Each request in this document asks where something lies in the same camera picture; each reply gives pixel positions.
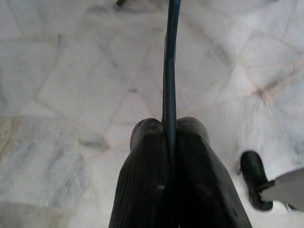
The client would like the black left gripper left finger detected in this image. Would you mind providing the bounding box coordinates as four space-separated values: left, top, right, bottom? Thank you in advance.
108 117 173 228

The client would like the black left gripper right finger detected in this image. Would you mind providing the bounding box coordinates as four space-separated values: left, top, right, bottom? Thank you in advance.
174 116 252 228

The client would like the black plastic hanger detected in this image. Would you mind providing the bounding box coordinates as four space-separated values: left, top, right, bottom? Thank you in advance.
162 0 182 167

